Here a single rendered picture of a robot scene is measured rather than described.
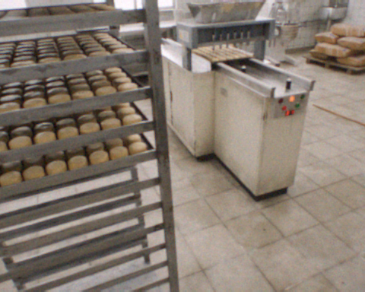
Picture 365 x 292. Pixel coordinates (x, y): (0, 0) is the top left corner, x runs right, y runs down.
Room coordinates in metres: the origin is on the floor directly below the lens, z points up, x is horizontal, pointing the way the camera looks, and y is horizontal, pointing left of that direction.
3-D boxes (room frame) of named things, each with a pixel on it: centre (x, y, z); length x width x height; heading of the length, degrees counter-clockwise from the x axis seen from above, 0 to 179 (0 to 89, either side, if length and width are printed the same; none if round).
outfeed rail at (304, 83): (2.73, -0.50, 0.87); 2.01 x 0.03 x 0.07; 19
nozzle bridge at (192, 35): (2.57, -0.40, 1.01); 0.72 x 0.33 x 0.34; 109
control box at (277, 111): (1.75, -0.68, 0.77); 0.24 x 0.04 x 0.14; 109
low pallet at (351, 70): (5.43, -3.01, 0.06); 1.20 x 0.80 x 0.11; 24
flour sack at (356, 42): (5.16, -3.10, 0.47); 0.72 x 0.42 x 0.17; 117
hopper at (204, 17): (2.57, -0.40, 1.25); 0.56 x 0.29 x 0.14; 109
